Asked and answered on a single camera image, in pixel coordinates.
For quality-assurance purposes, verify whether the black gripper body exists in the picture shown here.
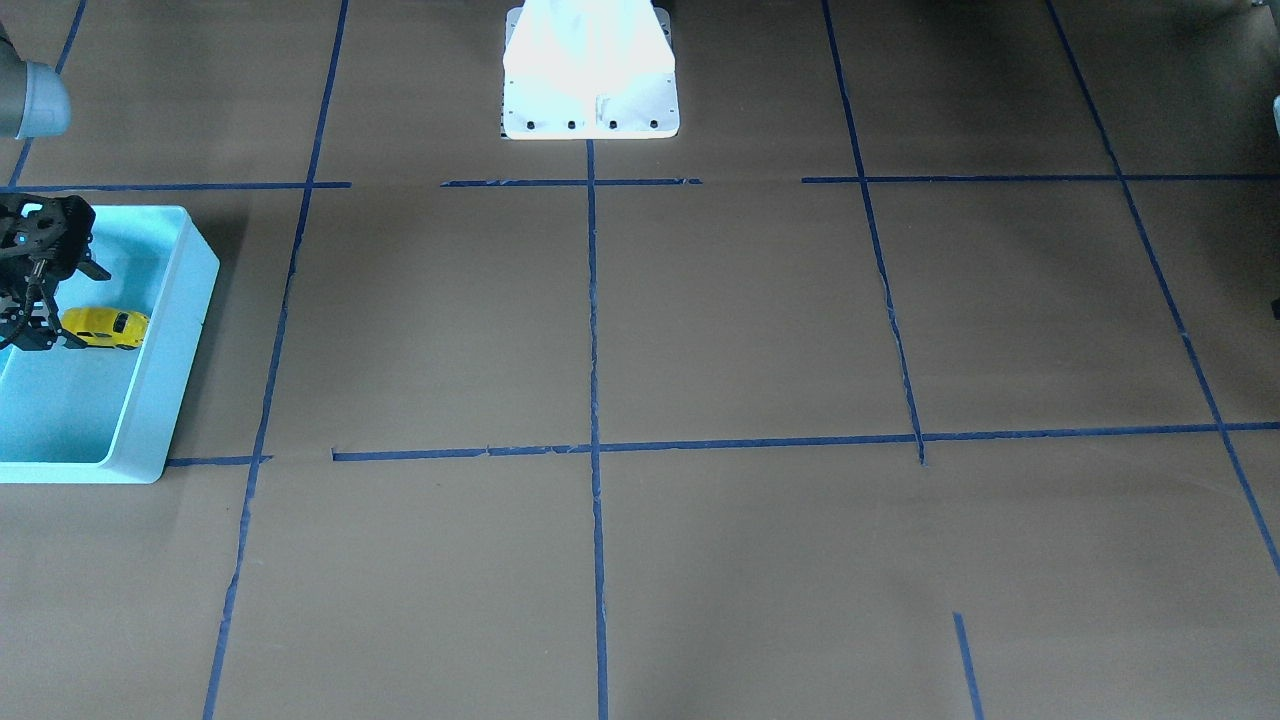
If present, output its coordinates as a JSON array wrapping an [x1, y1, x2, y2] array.
[[1, 263, 46, 316]]

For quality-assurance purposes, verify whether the yellow beetle toy car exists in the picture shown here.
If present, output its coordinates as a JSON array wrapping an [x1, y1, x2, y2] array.
[[60, 306, 150, 351]]

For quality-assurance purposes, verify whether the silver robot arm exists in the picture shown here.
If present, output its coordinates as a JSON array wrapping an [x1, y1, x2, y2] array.
[[1, 32, 111, 351]]

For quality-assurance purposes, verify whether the teal plastic bin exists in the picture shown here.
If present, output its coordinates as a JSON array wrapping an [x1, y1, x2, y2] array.
[[1, 205, 219, 484]]

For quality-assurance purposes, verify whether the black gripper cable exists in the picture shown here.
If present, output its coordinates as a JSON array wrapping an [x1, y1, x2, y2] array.
[[0, 255, 56, 351]]

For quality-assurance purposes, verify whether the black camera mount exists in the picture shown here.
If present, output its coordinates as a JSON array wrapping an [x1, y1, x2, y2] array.
[[1, 193, 96, 281]]

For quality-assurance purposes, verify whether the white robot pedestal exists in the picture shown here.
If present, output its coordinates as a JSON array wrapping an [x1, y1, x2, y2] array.
[[500, 1, 681, 141]]

